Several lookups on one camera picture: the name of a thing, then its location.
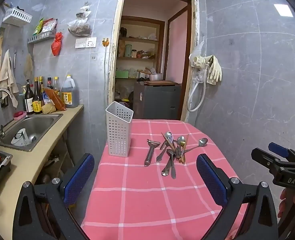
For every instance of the white wall socket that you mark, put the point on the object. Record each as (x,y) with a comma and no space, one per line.
(91,42)

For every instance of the yellow-capped sauce bottle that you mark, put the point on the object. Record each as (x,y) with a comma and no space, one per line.
(56,86)

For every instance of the steel sink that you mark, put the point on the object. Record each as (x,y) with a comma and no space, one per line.
(38,125)

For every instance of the clear plastic bag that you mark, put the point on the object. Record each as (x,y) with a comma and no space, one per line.
(79,26)

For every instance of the wooden cutting board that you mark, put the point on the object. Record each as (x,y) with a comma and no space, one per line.
(162,82)

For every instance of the grey cabinet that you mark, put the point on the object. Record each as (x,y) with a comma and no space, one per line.
(155,100)

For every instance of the red snack packet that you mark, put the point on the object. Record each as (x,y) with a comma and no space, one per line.
(50,25)

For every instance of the pile of spoons and chopsticks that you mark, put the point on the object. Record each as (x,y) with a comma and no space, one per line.
(169,141)

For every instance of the metal pot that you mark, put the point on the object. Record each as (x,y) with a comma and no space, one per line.
(155,77)

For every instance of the orange food packet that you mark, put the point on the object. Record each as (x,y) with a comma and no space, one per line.
(55,99)

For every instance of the person's right hand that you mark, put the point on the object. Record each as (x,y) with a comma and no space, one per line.
(287,201)

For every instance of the orange wall hook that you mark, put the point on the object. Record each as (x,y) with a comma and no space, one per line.
(105,42)

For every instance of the pink checked tablecloth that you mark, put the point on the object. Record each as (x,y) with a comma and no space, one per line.
(150,200)

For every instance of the wooden shelf unit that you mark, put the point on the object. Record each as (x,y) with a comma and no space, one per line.
(137,39)

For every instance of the green box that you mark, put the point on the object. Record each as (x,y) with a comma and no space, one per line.
(122,74)

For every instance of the green snack packet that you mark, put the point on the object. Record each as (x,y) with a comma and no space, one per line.
(38,27)

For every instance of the dark sauce bottle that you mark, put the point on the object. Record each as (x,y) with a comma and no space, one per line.
(38,102)
(29,102)

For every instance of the metal peeler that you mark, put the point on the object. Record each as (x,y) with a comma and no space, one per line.
(150,153)

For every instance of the white wall switch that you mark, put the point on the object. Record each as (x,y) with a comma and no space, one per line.
(80,43)

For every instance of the red plastic bag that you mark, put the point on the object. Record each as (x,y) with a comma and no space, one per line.
(56,46)

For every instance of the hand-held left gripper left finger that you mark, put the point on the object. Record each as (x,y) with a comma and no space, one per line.
(79,178)

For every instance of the white perforated utensil holder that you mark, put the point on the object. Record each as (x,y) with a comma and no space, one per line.
(118,135)

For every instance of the grey wall shelf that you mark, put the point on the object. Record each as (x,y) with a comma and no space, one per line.
(41,37)

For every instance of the red-capped sauce bottle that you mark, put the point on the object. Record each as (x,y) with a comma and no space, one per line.
(50,83)

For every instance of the beige kitchen counter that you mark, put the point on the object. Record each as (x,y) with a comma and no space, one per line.
(37,162)

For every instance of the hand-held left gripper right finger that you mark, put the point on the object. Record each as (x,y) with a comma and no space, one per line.
(212,180)

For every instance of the large cooking oil jug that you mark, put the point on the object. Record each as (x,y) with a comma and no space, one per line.
(70,95)

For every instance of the cream rubber gloves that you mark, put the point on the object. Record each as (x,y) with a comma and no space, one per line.
(215,71)

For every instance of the white cup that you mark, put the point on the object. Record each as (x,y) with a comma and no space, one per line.
(20,137)

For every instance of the white wall basket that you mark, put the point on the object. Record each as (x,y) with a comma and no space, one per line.
(17,17)

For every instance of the metal fork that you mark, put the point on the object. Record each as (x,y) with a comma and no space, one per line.
(162,153)

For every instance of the pink sponge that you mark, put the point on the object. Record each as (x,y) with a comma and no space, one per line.
(20,114)

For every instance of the yellow food bag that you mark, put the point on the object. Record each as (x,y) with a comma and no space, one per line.
(48,109)

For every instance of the metal table knife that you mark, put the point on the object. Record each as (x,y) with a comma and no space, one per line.
(173,171)

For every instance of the beige hanging towel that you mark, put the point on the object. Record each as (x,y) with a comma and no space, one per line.
(7,75)

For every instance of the wooden door frame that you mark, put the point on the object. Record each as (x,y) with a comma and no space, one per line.
(196,30)

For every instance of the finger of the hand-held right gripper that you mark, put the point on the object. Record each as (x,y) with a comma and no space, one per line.
(277,148)
(263,158)

